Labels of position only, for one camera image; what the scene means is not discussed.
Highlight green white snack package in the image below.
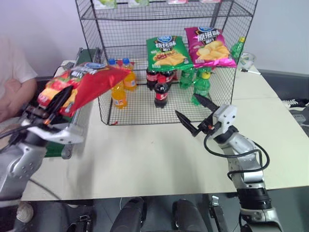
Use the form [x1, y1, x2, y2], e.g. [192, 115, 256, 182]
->
[127, 0, 150, 8]

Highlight red potato chips bag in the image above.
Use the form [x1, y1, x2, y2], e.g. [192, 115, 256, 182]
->
[37, 62, 132, 118]

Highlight dark rounded shape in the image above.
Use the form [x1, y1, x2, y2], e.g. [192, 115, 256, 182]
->
[171, 198, 206, 232]
[110, 197, 147, 232]

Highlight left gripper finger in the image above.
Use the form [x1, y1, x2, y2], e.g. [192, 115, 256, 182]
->
[43, 106, 64, 127]
[49, 86, 74, 115]

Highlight white cable with plug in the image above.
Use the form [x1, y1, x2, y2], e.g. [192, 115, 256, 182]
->
[241, 68, 262, 76]

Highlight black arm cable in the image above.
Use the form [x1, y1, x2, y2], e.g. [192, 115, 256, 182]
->
[204, 134, 270, 180]
[0, 123, 33, 145]

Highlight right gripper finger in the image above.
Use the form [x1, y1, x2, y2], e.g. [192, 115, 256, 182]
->
[175, 110, 201, 138]
[194, 93, 219, 113]

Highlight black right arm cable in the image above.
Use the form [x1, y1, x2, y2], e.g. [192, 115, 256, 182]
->
[204, 134, 270, 180]

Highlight cola bottle red label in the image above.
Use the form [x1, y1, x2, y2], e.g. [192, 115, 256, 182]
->
[154, 74, 170, 109]
[146, 68, 158, 91]
[160, 70, 177, 89]

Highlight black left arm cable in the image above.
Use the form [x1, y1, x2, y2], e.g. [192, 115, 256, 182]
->
[0, 123, 33, 145]

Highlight clear plastic bag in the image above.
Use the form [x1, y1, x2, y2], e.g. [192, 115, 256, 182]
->
[238, 52, 256, 71]

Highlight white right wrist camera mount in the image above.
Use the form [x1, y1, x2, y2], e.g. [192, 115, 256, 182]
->
[212, 104, 238, 134]

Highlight grey box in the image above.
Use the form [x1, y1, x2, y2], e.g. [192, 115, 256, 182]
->
[289, 108, 309, 136]

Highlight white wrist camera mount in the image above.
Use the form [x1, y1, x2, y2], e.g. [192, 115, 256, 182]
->
[212, 104, 238, 134]
[27, 122, 85, 145]

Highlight black metal bracket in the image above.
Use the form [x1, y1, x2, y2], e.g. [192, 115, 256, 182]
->
[209, 195, 226, 232]

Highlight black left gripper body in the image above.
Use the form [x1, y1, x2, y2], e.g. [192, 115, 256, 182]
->
[23, 104, 53, 125]

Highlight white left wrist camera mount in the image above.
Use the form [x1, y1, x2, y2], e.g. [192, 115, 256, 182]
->
[27, 122, 85, 145]

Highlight magenta potato chips bag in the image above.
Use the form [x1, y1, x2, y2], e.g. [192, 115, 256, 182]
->
[184, 26, 238, 69]

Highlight thin black cable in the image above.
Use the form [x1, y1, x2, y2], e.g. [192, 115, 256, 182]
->
[28, 178, 61, 201]

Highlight green potato chips bag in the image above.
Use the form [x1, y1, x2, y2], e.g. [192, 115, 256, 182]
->
[145, 35, 194, 72]

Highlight green soda bottle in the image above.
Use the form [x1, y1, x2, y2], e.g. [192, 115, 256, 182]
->
[179, 67, 195, 89]
[191, 67, 213, 106]
[230, 36, 246, 63]

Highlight black floor equipment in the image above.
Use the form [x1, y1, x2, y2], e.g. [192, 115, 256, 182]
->
[66, 214, 94, 232]

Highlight white shoe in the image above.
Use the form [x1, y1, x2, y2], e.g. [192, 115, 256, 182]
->
[15, 202, 34, 223]

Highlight person in white shirt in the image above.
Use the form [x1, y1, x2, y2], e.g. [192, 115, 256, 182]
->
[0, 36, 39, 123]

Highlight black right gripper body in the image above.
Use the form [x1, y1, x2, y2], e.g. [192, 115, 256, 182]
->
[197, 111, 222, 136]

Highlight black wire mesh rack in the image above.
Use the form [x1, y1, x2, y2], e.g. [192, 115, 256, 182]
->
[74, 0, 258, 126]

